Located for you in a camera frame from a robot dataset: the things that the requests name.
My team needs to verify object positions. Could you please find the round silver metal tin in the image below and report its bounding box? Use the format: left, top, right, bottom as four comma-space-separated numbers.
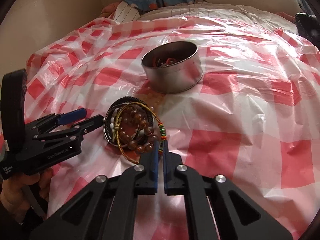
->
141, 41, 203, 94

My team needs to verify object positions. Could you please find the amber bead bracelet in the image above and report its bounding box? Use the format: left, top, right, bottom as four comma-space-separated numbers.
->
117, 105, 160, 155

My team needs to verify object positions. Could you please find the red white checkered plastic sheet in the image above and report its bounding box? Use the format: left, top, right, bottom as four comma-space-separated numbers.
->
25, 16, 319, 239

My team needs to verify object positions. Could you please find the pink pillow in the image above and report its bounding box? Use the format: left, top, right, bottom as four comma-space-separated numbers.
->
99, 2, 120, 18

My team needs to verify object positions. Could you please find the black braided leather bracelet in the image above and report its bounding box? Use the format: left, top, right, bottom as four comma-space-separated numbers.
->
103, 96, 155, 145

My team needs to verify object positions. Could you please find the left hand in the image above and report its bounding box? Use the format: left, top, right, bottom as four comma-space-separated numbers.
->
1, 168, 53, 223

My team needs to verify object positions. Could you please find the gold cord beaded bracelet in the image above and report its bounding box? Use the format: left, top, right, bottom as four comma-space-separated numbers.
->
116, 101, 169, 164

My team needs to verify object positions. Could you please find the black jacket pile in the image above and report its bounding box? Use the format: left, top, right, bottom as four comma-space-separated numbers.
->
295, 12, 320, 49

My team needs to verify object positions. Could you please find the red cord bracelet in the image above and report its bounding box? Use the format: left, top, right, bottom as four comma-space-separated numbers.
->
152, 56, 183, 68

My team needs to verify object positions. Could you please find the silver metal bangle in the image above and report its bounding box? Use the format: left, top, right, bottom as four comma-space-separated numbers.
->
103, 104, 122, 147

